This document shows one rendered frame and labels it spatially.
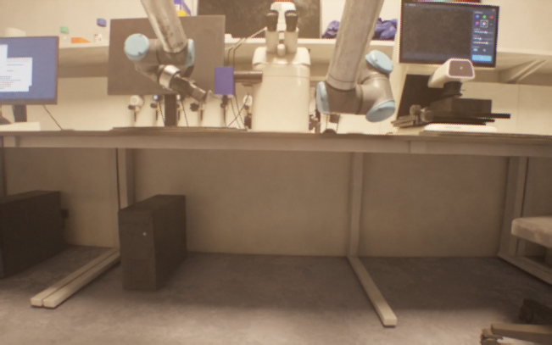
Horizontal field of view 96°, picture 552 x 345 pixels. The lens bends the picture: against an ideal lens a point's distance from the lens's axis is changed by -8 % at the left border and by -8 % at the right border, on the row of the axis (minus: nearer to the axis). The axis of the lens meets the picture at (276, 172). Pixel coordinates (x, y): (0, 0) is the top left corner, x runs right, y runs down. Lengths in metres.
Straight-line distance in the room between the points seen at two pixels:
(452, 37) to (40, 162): 2.50
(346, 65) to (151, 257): 1.15
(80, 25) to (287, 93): 1.82
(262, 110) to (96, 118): 1.39
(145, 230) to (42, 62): 1.01
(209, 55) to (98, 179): 1.20
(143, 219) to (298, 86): 0.90
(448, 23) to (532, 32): 1.21
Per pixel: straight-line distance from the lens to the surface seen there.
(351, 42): 0.73
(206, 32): 1.35
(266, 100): 0.93
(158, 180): 1.90
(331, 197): 1.76
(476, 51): 1.51
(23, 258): 2.03
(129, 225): 1.42
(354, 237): 1.74
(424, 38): 1.40
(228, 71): 0.94
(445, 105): 1.29
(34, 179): 2.43
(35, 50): 1.87
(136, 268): 1.48
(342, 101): 0.81
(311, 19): 1.72
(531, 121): 2.33
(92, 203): 2.17
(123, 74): 1.43
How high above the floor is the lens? 0.71
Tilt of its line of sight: 6 degrees down
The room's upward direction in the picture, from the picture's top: 1 degrees clockwise
